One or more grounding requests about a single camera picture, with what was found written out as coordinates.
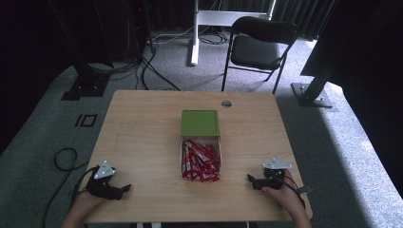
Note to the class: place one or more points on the person's left hand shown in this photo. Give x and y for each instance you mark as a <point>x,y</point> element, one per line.
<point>85,202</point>

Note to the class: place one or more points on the pile of red stick packets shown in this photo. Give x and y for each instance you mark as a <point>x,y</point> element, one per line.
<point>200,161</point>

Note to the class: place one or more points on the dark curtain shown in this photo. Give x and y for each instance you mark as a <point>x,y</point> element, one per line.
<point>304,15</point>

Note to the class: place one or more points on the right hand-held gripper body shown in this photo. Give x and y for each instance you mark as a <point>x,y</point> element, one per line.
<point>274,176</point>

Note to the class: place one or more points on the white drawer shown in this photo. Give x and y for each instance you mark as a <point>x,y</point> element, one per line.
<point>218,142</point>

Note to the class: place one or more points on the person's right hand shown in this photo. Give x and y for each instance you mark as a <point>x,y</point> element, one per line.
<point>285,198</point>

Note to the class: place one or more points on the black metal stand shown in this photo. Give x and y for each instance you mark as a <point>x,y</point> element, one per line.
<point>315,85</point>
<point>85,72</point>

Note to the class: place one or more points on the white desk frame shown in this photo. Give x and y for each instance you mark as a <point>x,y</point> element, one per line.
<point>202,19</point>

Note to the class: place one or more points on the black folding chair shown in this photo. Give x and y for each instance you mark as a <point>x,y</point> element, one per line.
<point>256,50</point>

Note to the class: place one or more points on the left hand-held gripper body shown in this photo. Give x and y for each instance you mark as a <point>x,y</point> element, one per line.
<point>102,183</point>

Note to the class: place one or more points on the grey table grommet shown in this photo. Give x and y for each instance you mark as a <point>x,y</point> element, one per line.
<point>226,104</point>

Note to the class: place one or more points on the black equipment cabinet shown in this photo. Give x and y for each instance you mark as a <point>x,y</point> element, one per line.
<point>126,28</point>

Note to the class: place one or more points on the green drawer box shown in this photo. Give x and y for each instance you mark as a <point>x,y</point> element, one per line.
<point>200,123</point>

